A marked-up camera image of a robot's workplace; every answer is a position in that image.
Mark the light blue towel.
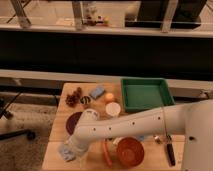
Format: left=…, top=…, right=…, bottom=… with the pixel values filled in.
left=59, top=144, right=75, bottom=162

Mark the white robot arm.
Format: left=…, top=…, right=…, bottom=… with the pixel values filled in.
left=68, top=100, right=213, bottom=171

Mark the green plastic tray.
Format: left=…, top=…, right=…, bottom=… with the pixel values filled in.
left=121, top=78, right=175, bottom=113

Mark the orange ball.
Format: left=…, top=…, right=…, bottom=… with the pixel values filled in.
left=104, top=93, right=115, bottom=103

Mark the blue sponge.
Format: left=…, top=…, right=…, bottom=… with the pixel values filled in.
left=89, top=86, right=105, bottom=100

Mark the white cup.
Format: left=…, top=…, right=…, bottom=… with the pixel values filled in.
left=105, top=102, right=121, bottom=117

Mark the black white striped ball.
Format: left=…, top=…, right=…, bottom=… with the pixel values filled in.
left=80, top=96, right=91, bottom=106

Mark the brown pine cone cluster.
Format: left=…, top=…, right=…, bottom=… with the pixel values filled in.
left=65, top=87, right=82, bottom=107

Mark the purple bowl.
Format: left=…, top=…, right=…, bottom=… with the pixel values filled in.
left=66, top=112, right=81, bottom=135

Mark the small blue cup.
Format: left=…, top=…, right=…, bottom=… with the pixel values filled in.
left=136, top=135, right=145, bottom=141

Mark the orange bowl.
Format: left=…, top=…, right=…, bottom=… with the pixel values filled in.
left=116, top=137, right=145, bottom=167

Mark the orange carrot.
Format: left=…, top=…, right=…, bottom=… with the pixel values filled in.
left=102, top=139, right=113, bottom=167

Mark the wooden cutting board table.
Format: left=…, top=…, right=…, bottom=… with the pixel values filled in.
left=42, top=83, right=184, bottom=171

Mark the black office chair base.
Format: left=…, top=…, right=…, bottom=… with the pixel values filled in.
left=0, top=92, right=36, bottom=141

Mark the black handled utensil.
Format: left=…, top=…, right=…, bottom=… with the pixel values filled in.
left=166, top=135, right=176, bottom=166

